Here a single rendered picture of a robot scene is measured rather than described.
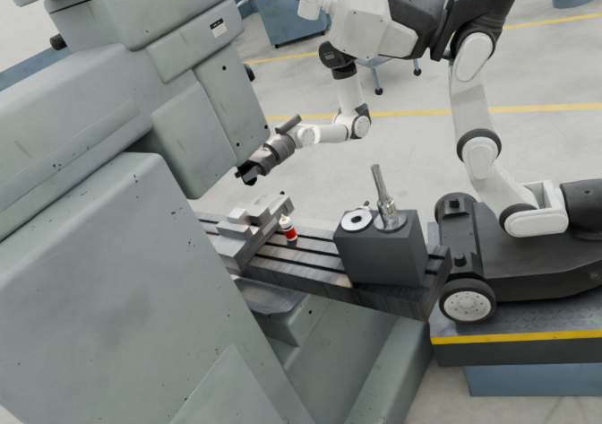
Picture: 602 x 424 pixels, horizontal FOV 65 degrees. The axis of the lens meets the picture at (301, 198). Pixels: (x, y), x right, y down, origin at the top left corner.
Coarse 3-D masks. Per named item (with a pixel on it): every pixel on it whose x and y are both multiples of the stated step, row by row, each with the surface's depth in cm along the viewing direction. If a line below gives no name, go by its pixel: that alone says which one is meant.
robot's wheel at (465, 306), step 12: (444, 288) 171; (456, 288) 167; (468, 288) 165; (480, 288) 165; (444, 300) 171; (456, 300) 172; (468, 300) 171; (480, 300) 170; (492, 300) 167; (444, 312) 175; (456, 312) 176; (468, 312) 175; (480, 312) 173; (492, 312) 170
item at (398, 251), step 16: (352, 224) 132; (368, 224) 130; (384, 224) 127; (400, 224) 125; (416, 224) 129; (336, 240) 133; (352, 240) 130; (368, 240) 128; (384, 240) 126; (400, 240) 123; (416, 240) 128; (352, 256) 134; (368, 256) 132; (384, 256) 130; (400, 256) 127; (416, 256) 128; (352, 272) 139; (368, 272) 136; (384, 272) 133; (400, 272) 131; (416, 272) 129
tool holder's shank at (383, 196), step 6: (372, 168) 119; (378, 168) 118; (378, 174) 119; (378, 180) 120; (378, 186) 121; (384, 186) 122; (378, 192) 123; (384, 192) 122; (378, 198) 124; (384, 198) 123
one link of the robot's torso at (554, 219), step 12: (540, 192) 178; (552, 192) 168; (540, 204) 182; (552, 204) 164; (516, 216) 167; (528, 216) 166; (540, 216) 164; (552, 216) 163; (564, 216) 162; (516, 228) 169; (528, 228) 168; (540, 228) 167; (552, 228) 166; (564, 228) 166
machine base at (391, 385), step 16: (400, 320) 213; (416, 320) 210; (400, 336) 206; (416, 336) 203; (384, 352) 202; (400, 352) 199; (416, 352) 199; (432, 352) 214; (384, 368) 196; (400, 368) 193; (416, 368) 200; (368, 384) 192; (384, 384) 190; (400, 384) 189; (416, 384) 201; (368, 400) 187; (384, 400) 184; (400, 400) 189; (352, 416) 183; (368, 416) 181; (384, 416) 180; (400, 416) 190
